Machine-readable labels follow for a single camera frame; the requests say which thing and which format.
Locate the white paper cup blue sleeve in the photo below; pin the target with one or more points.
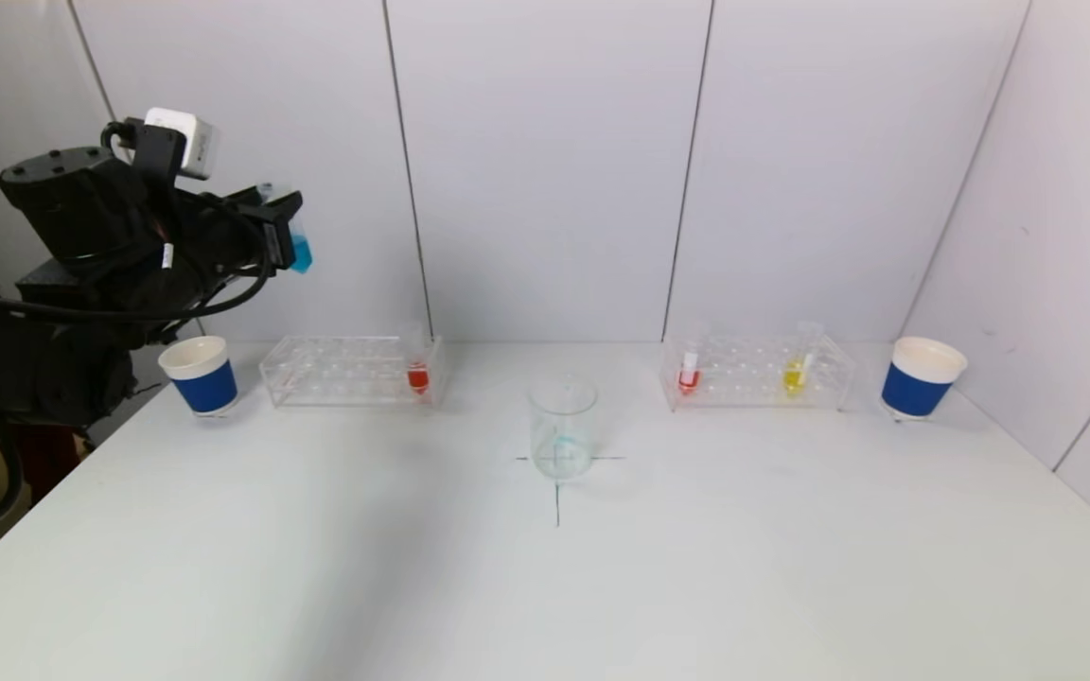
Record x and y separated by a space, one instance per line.
916 388
204 388

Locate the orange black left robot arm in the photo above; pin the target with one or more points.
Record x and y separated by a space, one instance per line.
62 199

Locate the test tube with yellow liquid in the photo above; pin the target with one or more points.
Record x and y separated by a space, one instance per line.
793 378

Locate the labelled test tube red liquid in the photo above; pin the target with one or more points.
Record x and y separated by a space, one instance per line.
688 378

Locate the clear acrylic test tube rack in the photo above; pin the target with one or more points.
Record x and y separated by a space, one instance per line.
744 374
346 374

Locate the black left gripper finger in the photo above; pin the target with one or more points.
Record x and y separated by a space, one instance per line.
242 195
270 206

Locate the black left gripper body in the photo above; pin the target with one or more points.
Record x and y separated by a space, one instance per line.
277 236

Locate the test tube with red liquid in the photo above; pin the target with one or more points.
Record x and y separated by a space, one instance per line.
418 378

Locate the clear glass beaker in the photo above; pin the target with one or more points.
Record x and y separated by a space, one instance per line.
564 445

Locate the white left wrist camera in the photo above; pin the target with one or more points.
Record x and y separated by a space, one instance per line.
187 137

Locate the test tube with blue liquid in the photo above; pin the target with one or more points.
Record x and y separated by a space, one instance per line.
302 255

